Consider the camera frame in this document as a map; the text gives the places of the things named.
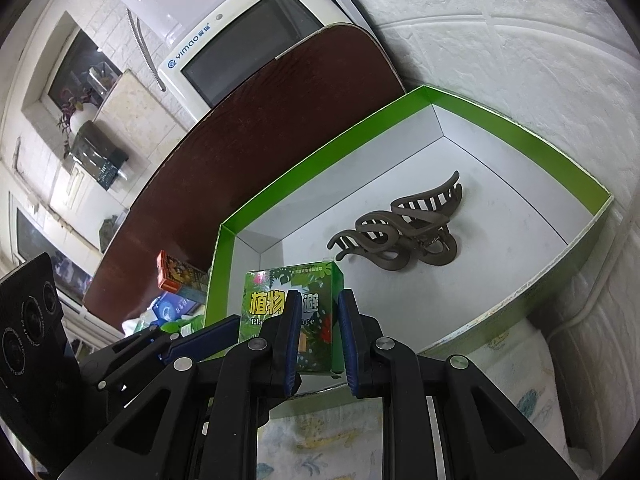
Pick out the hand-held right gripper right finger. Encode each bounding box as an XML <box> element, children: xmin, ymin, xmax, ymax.
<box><xmin>337</xmin><ymin>287</ymin><xmax>581</xmax><ymax>480</ymax></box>

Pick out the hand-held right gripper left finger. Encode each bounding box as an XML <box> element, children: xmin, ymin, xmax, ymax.
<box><xmin>57</xmin><ymin>290</ymin><xmax>304</xmax><ymax>480</ymax></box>

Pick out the purple potted plant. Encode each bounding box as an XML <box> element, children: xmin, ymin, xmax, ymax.
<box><xmin>55</xmin><ymin>87</ymin><xmax>99</xmax><ymax>158</ymax></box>

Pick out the window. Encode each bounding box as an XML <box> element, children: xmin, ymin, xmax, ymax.
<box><xmin>22</xmin><ymin>10</ymin><xmax>126</xmax><ymax>126</ymax></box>

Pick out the brown hair claw clip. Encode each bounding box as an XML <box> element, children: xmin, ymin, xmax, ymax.
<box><xmin>326</xmin><ymin>170</ymin><xmax>463</xmax><ymax>273</ymax></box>

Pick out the green leaf-print small box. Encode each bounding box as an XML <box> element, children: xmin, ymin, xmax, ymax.
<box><xmin>243</xmin><ymin>258</ymin><xmax>345</xmax><ymax>376</ymax></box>

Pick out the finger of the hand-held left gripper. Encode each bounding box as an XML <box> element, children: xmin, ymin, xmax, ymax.
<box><xmin>97</xmin><ymin>316</ymin><xmax>242</xmax><ymax>401</ymax></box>
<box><xmin>80</xmin><ymin>326</ymin><xmax>166</xmax><ymax>386</ymax></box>

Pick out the printed blanket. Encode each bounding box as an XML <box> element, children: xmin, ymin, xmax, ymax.
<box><xmin>257</xmin><ymin>317</ymin><xmax>576</xmax><ymax>480</ymax></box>

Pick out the dark wooden board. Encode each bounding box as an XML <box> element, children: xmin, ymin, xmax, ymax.
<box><xmin>82</xmin><ymin>23</ymin><xmax>407</xmax><ymax>333</ymax></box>

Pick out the red card box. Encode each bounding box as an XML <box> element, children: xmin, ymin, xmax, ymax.
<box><xmin>156</xmin><ymin>250</ymin><xmax>211</xmax><ymax>292</ymax></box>

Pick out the blue flat box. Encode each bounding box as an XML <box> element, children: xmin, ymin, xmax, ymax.
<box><xmin>150</xmin><ymin>294</ymin><xmax>207</xmax><ymax>322</ymax></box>

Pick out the green cardboard box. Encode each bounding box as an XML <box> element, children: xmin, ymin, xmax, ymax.
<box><xmin>204</xmin><ymin>85</ymin><xmax>615</xmax><ymax>395</ymax></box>

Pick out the white appliance with dark screen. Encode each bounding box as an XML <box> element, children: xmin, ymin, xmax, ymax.
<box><xmin>159</xmin><ymin>0</ymin><xmax>386</xmax><ymax>126</ymax></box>

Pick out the metal braided hose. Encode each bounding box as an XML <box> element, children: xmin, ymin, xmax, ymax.
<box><xmin>129</xmin><ymin>10</ymin><xmax>167</xmax><ymax>92</ymax></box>
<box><xmin>126</xmin><ymin>8</ymin><xmax>152</xmax><ymax>70</ymax></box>

